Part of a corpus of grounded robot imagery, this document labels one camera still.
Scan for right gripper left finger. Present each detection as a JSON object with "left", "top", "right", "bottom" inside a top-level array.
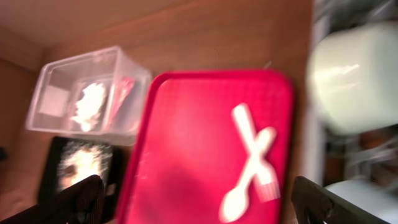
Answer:
[{"left": 1, "top": 175, "right": 104, "bottom": 224}]

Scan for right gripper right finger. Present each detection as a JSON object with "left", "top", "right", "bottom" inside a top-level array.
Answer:
[{"left": 291, "top": 176, "right": 387, "bottom": 224}]

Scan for white plastic fork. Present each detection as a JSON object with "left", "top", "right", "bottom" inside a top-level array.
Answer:
[{"left": 232, "top": 103, "right": 280, "bottom": 202}]

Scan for blue bowl with food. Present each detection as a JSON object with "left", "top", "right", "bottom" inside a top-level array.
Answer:
[{"left": 326, "top": 180, "right": 398, "bottom": 223}]

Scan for white plastic spoon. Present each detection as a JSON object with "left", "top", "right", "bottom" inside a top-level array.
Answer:
[{"left": 218, "top": 126, "right": 277, "bottom": 223}]

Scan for mint green bowl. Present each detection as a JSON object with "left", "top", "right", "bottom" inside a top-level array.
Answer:
[{"left": 307, "top": 21, "right": 397, "bottom": 135}]

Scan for black waste tray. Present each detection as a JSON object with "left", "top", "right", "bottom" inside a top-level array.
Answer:
[{"left": 37, "top": 136, "right": 123, "bottom": 223}]

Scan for grey dishwasher rack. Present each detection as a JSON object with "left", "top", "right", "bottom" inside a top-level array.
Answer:
[{"left": 305, "top": 0, "right": 397, "bottom": 177}]

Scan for rice and food scraps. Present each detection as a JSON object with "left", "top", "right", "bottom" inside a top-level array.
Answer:
[{"left": 57, "top": 140, "right": 113, "bottom": 192}]

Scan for crumpled white tissue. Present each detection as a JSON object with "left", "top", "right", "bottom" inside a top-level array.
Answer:
[{"left": 71, "top": 83, "right": 106, "bottom": 132}]

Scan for clear plastic bin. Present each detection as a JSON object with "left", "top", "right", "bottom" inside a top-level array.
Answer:
[{"left": 25, "top": 46, "right": 152, "bottom": 146}]

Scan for red plastic tray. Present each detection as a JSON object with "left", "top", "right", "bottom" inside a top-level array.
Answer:
[{"left": 116, "top": 70, "right": 294, "bottom": 223}]

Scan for red snack wrapper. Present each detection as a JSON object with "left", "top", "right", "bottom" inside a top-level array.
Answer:
[{"left": 108, "top": 77, "right": 135, "bottom": 127}]

